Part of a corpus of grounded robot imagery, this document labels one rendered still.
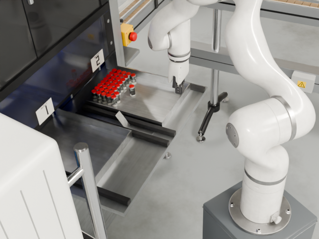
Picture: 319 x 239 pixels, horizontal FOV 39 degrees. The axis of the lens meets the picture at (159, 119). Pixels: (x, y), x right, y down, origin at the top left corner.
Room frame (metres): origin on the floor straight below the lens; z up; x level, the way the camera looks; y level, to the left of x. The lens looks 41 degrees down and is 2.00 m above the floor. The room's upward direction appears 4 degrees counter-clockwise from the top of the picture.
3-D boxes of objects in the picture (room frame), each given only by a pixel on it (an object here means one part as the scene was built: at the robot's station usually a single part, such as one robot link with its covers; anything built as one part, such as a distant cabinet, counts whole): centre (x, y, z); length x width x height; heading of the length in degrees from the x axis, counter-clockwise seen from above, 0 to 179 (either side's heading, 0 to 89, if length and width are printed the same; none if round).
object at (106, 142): (1.17, 0.31, 0.90); 0.34 x 0.26 x 0.04; 61
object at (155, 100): (1.43, 0.08, 0.90); 0.34 x 0.26 x 0.04; 61
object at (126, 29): (1.75, 0.13, 0.99); 0.08 x 0.07 x 0.07; 61
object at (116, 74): (1.50, 0.19, 0.90); 0.18 x 0.02 x 0.05; 151
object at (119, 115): (1.25, 0.09, 0.91); 0.14 x 0.03 x 0.06; 61
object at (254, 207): (0.86, -0.29, 0.95); 0.19 x 0.19 x 0.18
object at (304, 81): (1.97, -0.79, 0.50); 0.12 x 0.05 x 0.09; 61
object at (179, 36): (1.42, -0.08, 1.17); 0.09 x 0.08 x 0.13; 110
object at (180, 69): (1.42, -0.09, 1.03); 0.10 x 0.07 x 0.11; 151
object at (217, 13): (2.28, -0.36, 0.46); 0.09 x 0.09 x 0.77; 61
